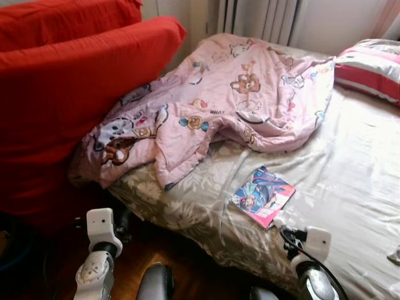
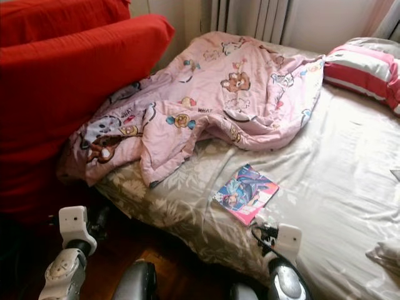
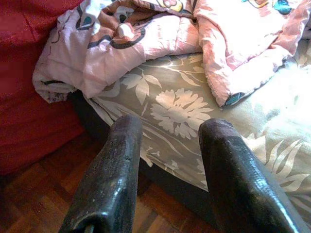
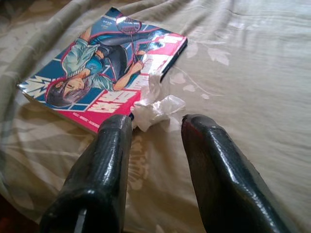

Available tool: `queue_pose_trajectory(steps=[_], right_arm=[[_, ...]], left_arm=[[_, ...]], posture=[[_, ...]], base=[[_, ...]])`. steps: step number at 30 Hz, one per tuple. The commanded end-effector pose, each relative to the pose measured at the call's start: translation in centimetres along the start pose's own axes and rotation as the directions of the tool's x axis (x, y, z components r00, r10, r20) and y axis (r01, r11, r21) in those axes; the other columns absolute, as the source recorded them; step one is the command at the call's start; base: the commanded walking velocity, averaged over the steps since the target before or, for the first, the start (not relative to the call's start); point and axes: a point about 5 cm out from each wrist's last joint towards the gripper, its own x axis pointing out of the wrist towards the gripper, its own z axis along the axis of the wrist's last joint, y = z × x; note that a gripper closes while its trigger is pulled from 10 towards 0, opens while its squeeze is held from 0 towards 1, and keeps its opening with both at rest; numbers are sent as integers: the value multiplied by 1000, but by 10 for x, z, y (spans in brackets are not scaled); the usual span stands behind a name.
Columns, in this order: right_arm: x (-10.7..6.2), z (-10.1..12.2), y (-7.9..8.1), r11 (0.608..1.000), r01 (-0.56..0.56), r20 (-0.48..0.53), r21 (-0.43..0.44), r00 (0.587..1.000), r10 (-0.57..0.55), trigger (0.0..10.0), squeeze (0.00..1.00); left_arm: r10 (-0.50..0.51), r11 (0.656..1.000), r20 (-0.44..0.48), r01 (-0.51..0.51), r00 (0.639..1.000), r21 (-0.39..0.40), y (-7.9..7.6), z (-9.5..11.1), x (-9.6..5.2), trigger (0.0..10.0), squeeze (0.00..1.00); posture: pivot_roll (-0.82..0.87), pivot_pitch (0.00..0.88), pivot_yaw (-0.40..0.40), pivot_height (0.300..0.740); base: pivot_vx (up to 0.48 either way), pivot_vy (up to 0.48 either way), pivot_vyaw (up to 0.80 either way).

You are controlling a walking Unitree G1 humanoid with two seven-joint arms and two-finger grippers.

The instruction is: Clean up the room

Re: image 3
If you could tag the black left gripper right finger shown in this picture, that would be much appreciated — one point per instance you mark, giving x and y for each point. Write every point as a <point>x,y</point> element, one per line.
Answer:
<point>233,174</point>

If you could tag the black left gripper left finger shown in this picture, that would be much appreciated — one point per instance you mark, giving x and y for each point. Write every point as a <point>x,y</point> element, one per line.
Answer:
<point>109,170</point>

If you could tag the beige floral bed cover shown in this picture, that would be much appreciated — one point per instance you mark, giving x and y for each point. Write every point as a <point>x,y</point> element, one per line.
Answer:
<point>175,111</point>

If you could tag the red fabric armchair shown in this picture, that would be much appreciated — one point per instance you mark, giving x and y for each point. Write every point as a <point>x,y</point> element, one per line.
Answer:
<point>24,72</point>

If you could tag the pink cartoon print blanket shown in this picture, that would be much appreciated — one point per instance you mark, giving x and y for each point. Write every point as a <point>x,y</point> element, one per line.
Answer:
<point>170,31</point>

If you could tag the dark bed frame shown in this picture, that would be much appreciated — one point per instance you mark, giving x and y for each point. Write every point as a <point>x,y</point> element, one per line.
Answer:
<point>175,191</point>

